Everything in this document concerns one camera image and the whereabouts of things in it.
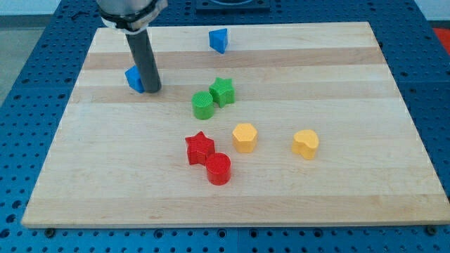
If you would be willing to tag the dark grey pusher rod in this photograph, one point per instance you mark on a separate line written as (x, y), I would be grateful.
(144, 61)

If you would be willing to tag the blue cube block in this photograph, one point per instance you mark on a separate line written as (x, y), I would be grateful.
(134, 80)

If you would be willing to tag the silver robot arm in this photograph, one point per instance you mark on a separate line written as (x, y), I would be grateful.
(132, 17)

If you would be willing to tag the blue triangle block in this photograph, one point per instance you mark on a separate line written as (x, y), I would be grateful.
(218, 40)

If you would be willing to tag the green cylinder block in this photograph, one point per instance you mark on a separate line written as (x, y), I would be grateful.
(202, 104)

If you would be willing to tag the green star block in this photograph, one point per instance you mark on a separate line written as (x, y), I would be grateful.
(222, 91)

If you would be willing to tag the red star block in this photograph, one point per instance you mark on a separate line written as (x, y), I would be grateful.
(199, 148)

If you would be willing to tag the yellow hexagon block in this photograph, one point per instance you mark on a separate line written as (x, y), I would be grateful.
(244, 137)

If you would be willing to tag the wooden board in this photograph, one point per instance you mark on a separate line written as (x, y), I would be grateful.
(118, 159)

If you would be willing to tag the red cylinder block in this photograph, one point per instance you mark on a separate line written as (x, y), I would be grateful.
(218, 167)

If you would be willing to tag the yellow heart block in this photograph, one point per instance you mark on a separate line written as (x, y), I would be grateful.
(305, 143)

